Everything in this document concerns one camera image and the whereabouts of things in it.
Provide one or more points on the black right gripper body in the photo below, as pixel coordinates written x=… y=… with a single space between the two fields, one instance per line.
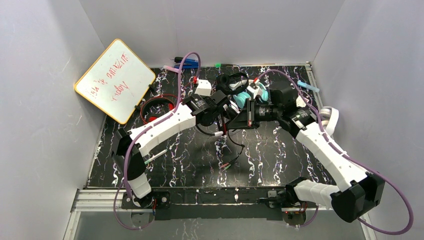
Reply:
x=250 y=112

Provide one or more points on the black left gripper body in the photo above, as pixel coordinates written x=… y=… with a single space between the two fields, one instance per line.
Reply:
x=219 y=100

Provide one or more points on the black and white headphones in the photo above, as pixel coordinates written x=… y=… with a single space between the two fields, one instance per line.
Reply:
x=223 y=114

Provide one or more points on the red headphones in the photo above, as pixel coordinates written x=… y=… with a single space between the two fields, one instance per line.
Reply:
x=157 y=106

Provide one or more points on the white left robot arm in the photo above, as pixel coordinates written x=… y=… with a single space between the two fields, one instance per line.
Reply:
x=130 y=148

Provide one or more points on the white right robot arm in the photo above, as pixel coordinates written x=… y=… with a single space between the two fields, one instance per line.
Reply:
x=356 y=191

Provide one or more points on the teal headphones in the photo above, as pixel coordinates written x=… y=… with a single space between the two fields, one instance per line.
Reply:
x=236 y=85

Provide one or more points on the white beige headphones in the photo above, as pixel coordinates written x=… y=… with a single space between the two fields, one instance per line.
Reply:
x=329 y=119

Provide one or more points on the small white labelled box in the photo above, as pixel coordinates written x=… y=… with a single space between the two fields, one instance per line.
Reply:
x=299 y=102

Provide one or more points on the light blue marker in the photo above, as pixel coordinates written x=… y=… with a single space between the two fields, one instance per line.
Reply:
x=308 y=86

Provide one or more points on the white green capped pen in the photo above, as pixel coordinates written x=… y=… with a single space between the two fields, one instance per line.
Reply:
x=154 y=157

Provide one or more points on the green capped marker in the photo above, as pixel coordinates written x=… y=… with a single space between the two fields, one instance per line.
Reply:
x=220 y=65

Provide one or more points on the blue stapler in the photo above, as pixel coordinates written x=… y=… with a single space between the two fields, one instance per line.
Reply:
x=188 y=64

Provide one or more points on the pink marker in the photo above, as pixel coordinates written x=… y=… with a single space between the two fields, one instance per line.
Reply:
x=172 y=69

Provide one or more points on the yellow framed whiteboard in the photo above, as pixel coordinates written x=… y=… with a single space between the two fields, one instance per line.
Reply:
x=116 y=82

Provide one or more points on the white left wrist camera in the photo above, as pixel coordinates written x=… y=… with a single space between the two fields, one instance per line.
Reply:
x=203 y=88

